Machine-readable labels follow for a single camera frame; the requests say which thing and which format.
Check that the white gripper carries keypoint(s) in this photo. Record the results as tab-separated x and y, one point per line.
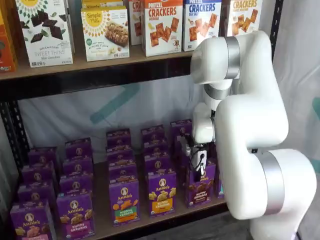
197	151

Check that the purple Annie's box brown patch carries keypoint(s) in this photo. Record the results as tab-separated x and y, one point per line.
200	195

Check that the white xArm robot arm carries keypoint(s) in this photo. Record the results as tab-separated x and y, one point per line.
250	112

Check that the purple Annie's box teal label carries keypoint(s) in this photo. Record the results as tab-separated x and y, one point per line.
220	187

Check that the purple Annie's box yellow label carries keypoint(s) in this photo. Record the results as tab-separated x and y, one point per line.
162	197

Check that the purple Annie's box green label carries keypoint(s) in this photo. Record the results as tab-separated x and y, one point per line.
123	205

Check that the wooden shelf board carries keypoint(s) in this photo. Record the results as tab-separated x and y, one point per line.
100	200
100	65

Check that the purple Annie's box magenta label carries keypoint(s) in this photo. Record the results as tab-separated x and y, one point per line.
75	217

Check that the orange pretzel crackers box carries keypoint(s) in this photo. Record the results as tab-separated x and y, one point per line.
162	30

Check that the blue pretzel crackers box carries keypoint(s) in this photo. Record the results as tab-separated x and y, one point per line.
200	25

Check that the black metal shelf rack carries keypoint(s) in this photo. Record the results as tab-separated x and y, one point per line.
75	82

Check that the pretzel crackers box pale yellow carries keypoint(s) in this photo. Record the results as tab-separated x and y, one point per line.
135	25

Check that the Simple Mills bars box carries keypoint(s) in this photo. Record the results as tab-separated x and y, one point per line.
100	3
105	37

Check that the purple Annie's box pink patch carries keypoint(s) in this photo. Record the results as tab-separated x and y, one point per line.
30	225

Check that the white Sweet Thins box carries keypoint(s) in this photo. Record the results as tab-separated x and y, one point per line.
45	37

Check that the orange snack box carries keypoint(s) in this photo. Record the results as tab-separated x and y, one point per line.
6	50

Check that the white backdrop sheet teal print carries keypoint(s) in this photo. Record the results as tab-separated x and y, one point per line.
75	112

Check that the pale fabric curtain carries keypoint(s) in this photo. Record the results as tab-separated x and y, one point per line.
300	62

